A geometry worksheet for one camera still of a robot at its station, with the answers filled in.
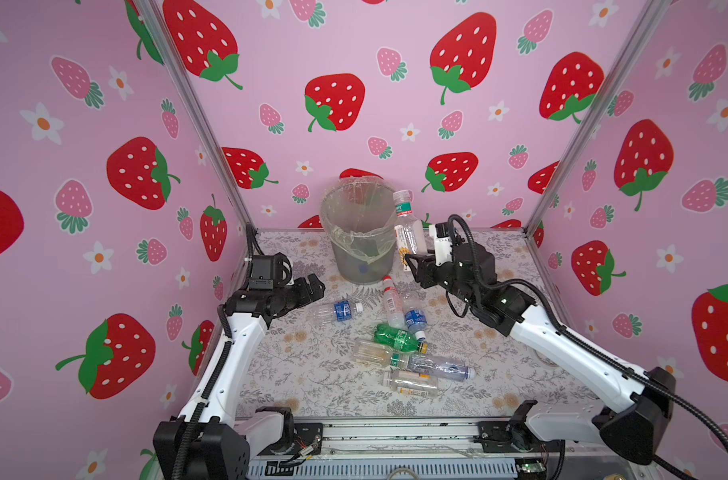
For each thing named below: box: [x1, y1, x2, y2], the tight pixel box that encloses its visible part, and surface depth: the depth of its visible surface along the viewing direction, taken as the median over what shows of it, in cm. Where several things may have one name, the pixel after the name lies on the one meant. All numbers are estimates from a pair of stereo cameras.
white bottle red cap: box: [382, 275, 405, 329], surface depth 95 cm
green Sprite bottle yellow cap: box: [373, 323, 429, 355], surface depth 88 cm
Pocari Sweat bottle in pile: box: [403, 293, 428, 340], surface depth 93 cm
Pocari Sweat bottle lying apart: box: [307, 300, 364, 323], surface depth 95 cm
